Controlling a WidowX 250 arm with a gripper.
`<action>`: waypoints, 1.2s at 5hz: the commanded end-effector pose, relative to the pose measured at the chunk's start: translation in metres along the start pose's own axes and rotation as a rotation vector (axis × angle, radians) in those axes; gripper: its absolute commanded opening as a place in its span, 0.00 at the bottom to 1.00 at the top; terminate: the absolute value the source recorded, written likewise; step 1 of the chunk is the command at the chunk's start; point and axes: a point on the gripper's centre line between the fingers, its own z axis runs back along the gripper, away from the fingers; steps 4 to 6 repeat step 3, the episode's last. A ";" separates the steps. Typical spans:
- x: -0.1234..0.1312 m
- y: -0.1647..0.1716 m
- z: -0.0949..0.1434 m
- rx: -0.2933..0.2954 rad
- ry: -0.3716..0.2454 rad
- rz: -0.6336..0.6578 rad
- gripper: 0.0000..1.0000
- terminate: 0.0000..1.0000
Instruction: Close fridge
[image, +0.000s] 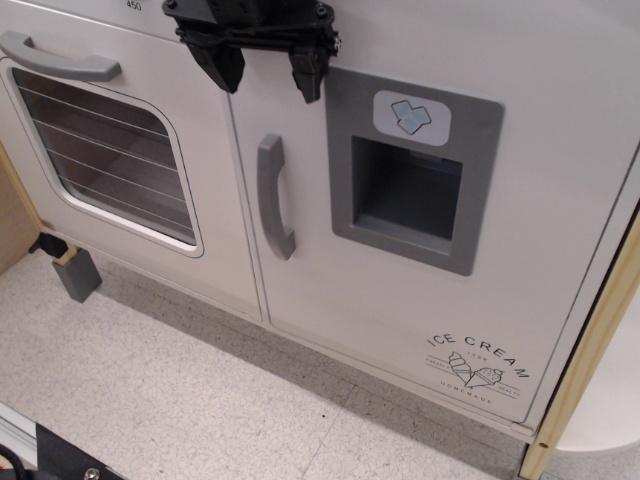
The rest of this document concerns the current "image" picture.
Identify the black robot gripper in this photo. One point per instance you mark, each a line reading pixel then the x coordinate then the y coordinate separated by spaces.
pixel 216 31

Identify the wooden side panel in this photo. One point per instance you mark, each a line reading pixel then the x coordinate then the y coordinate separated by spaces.
pixel 20 222

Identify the white toy fridge door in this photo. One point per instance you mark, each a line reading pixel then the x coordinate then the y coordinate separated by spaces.
pixel 564 187

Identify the grey kitchen leg foot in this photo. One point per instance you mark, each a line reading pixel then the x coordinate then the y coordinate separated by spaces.
pixel 79 276

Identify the grey ice dispenser panel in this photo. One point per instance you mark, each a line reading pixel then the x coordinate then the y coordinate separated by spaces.
pixel 410 167

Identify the white toy oven door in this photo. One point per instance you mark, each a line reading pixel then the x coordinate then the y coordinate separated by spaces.
pixel 140 168

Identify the light wood side post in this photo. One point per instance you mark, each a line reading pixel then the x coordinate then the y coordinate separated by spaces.
pixel 612 302

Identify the grey fridge door handle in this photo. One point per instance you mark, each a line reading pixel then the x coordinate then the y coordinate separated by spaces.
pixel 270 162

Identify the grey oven door handle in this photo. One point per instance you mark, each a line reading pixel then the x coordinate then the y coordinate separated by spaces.
pixel 19 47

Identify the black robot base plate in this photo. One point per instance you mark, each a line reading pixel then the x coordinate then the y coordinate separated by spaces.
pixel 63 460

